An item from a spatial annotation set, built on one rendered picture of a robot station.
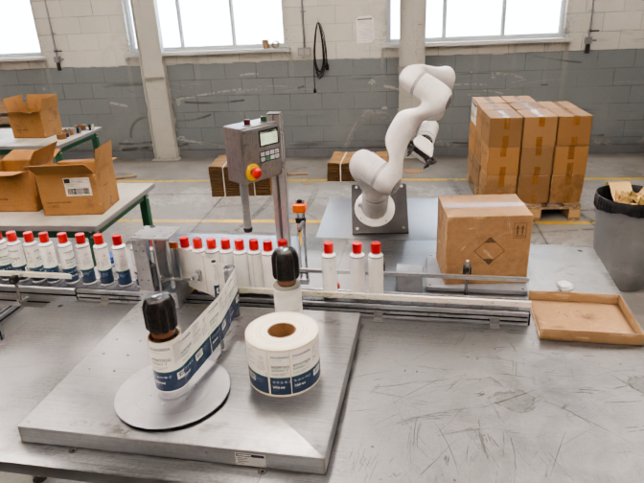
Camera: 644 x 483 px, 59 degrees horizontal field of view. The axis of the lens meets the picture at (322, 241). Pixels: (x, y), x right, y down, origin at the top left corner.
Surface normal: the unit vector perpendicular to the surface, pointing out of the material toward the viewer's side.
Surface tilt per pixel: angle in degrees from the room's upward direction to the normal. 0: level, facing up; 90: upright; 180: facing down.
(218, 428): 0
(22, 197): 89
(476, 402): 0
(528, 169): 91
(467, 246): 90
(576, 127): 90
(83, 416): 0
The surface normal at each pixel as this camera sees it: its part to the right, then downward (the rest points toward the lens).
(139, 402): -0.04, -0.92
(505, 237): -0.05, 0.39
